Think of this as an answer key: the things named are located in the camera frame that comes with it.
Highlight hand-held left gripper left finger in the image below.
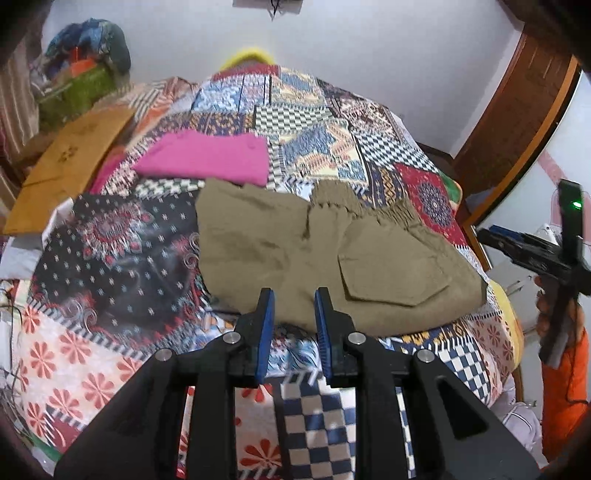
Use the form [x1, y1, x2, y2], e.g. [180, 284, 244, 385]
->
[54, 287, 277, 480]

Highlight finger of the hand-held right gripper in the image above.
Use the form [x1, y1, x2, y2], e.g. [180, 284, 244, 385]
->
[476, 229, 536, 269]
[489, 224, 525, 241]

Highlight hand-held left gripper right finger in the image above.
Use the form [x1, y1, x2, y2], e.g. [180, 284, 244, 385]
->
[314, 286, 541, 480]

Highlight olive green pants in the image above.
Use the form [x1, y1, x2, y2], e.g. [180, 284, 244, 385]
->
[196, 179, 489, 336]

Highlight person's right forearm orange sleeve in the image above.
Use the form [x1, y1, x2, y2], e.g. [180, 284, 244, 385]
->
[541, 302, 591, 463]

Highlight person's right hand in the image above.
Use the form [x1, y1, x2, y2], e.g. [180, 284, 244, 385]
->
[534, 274, 586, 356]

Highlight colourful fleece blanket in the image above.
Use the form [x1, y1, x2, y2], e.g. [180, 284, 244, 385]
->
[488, 281, 523, 366]

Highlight white sliding wardrobe door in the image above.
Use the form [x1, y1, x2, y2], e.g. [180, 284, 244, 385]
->
[485, 69, 591, 296]

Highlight patchwork printed quilt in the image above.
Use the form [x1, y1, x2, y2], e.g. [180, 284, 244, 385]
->
[0, 65, 525, 480]

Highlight white plastic bag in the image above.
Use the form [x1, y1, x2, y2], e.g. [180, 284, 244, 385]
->
[499, 383, 546, 462]

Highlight pink folded cloth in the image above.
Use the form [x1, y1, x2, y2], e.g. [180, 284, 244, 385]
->
[134, 130, 270, 188]

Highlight yellow curved headboard pad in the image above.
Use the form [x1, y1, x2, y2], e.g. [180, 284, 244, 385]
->
[219, 46, 274, 71]

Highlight green fabric bag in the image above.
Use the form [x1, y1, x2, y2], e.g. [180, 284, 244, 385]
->
[39, 65, 117, 128]

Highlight striped curtain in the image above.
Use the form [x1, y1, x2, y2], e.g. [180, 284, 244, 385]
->
[0, 46, 43, 163]

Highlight pile of colourful clothes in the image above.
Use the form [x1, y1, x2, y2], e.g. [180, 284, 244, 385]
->
[32, 17, 133, 93]

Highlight wooden wardrobe frame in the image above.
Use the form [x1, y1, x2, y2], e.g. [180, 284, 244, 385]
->
[452, 28, 583, 241]

